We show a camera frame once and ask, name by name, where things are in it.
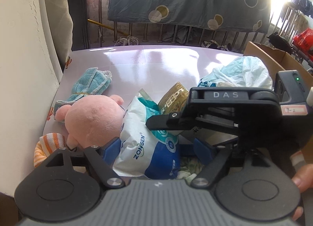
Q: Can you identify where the person's right hand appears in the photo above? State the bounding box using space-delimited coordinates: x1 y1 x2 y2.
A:
290 151 310 220

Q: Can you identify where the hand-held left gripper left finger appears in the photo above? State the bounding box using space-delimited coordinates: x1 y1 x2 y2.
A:
45 138 126 190

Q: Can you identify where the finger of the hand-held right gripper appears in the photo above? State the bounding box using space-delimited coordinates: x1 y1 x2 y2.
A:
145 112 239 136
180 139 239 157

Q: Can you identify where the white blue wipes packet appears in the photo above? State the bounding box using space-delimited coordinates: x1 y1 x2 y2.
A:
114 89 183 180

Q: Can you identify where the dark door frame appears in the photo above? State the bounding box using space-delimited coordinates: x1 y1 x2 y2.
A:
67 0 91 52

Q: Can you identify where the green floral cloth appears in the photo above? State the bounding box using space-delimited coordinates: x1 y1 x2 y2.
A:
177 156 204 180

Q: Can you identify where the dark blue hanging garment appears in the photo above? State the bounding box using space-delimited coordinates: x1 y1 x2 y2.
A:
291 0 313 18

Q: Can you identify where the gold tissue packet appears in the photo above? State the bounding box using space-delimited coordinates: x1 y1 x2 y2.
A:
158 82 190 115

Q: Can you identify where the white plastic bag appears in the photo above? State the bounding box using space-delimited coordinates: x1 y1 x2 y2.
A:
198 56 274 90

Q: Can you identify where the orange striped knotted sock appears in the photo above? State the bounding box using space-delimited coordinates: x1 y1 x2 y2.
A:
34 132 67 168

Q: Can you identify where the brown cardboard box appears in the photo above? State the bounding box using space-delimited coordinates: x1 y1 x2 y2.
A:
244 41 313 168

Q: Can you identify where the cream curtain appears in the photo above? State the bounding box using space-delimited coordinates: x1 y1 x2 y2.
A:
38 0 74 53

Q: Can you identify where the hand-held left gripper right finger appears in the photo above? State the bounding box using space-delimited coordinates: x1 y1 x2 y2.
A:
190 138 272 189

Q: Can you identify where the metal balcony railing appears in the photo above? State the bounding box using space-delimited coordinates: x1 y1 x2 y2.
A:
98 0 269 53

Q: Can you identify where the light blue towel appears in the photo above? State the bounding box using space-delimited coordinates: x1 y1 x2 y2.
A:
55 68 113 119

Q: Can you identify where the black bicycle seat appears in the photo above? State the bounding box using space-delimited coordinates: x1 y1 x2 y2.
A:
266 32 294 53

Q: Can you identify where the red plastic bag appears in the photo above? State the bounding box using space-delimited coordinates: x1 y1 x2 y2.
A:
292 28 313 55

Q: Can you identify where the black white sneaker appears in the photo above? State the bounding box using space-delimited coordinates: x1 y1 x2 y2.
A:
201 40 233 51

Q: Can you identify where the grey hanging cloth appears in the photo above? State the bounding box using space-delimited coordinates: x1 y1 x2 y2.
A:
163 26 191 44

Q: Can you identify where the yellow pole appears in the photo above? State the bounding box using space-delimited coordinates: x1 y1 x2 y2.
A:
87 19 118 31

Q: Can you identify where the pink pig plush toy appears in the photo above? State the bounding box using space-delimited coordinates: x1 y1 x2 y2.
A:
54 94 126 152

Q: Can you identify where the blue circle-print bedsheet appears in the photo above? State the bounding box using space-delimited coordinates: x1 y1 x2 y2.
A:
108 0 272 33

